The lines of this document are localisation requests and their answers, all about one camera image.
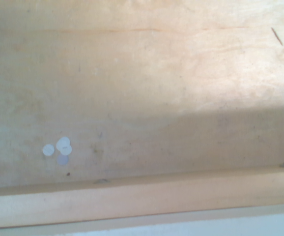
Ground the white drawer with wooden inside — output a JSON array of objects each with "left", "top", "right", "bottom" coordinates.
[{"left": 0, "top": 0, "right": 284, "bottom": 236}]

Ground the white round sticker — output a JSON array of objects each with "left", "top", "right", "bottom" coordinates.
[
  {"left": 42, "top": 144, "right": 55, "bottom": 156},
  {"left": 56, "top": 136, "right": 73, "bottom": 156},
  {"left": 57, "top": 154, "right": 69, "bottom": 166}
]

